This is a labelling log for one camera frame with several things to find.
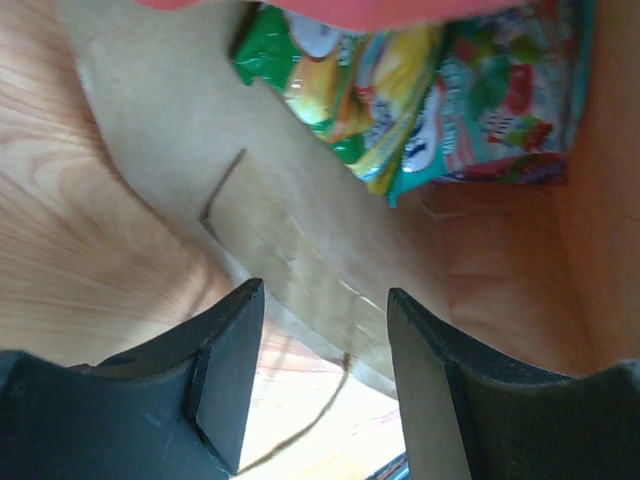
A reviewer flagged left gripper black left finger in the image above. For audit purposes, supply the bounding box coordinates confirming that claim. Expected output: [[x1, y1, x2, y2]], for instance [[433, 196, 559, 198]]
[[1, 279, 265, 479]]

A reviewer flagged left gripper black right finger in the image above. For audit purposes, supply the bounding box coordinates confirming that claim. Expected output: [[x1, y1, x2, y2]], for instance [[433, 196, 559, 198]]
[[387, 288, 639, 479]]

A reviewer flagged red brown paper bag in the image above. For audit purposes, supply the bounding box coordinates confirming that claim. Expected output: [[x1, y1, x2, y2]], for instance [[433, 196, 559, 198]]
[[58, 1, 639, 374]]

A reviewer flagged teal Fox's candy bag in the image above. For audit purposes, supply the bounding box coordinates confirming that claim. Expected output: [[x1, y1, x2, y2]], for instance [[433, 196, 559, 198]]
[[386, 1, 596, 206]]

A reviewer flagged green yellow candy bag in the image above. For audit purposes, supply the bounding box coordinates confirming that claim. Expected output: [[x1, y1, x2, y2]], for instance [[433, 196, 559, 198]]
[[232, 4, 447, 195]]

